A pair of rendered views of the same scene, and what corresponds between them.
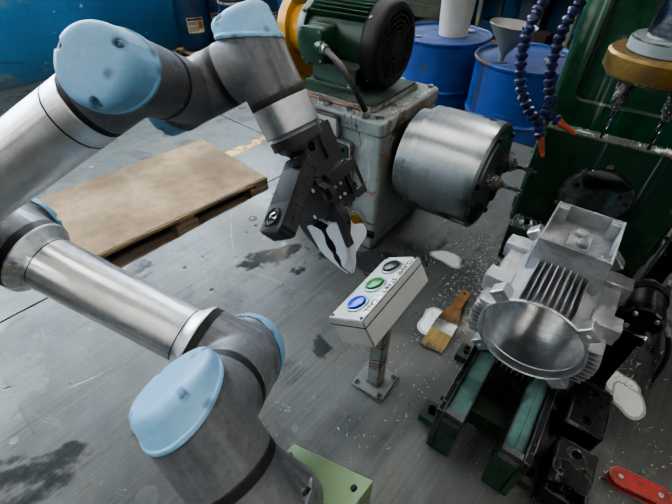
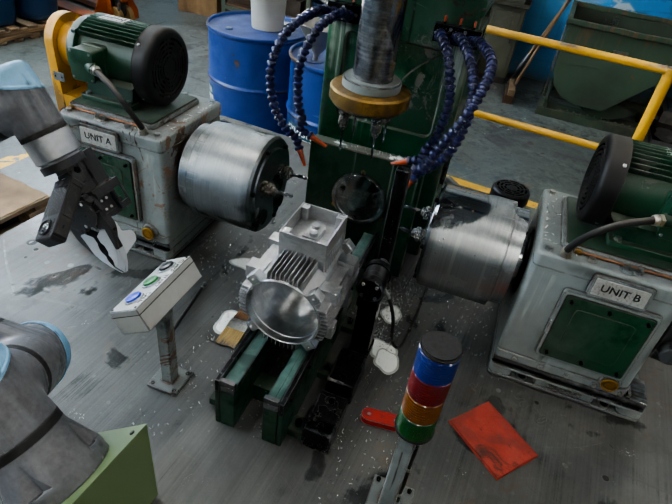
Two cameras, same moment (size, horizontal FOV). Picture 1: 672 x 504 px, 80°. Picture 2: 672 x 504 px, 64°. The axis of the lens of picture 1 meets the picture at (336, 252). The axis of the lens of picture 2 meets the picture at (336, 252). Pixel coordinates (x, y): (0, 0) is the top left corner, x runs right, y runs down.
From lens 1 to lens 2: 0.44 m
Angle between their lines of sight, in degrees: 17
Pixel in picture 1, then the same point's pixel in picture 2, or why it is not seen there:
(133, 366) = not seen: outside the picture
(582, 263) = (310, 247)
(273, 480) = (61, 432)
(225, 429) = (15, 394)
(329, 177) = (94, 193)
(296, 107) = (59, 140)
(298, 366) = (91, 378)
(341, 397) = (136, 398)
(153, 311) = not seen: outside the picture
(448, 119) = (223, 135)
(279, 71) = (42, 114)
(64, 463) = not seen: outside the picture
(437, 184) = (218, 194)
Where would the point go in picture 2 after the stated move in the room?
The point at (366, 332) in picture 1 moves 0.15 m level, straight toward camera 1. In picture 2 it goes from (140, 318) to (129, 389)
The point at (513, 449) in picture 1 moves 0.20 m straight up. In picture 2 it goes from (272, 397) to (277, 318)
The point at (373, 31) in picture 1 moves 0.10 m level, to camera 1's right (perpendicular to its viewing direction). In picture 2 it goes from (141, 57) to (187, 58)
